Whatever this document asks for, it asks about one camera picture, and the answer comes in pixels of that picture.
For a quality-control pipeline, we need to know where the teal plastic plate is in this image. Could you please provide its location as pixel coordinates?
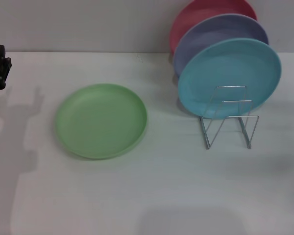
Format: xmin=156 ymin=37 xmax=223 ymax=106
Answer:
xmin=178 ymin=38 xmax=282 ymax=120

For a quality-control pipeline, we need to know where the metal wire plate rack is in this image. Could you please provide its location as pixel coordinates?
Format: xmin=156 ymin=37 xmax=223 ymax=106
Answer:
xmin=199 ymin=85 xmax=260 ymax=150

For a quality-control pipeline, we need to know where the green plastic plate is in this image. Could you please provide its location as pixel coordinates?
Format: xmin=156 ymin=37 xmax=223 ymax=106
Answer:
xmin=54 ymin=83 xmax=148 ymax=161

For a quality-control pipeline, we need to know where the pink plastic plate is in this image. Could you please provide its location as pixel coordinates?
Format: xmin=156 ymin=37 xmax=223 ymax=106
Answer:
xmin=169 ymin=0 xmax=258 ymax=57

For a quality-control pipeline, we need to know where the purple plastic plate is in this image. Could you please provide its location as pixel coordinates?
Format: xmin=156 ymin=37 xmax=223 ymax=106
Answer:
xmin=172 ymin=14 xmax=270 ymax=78

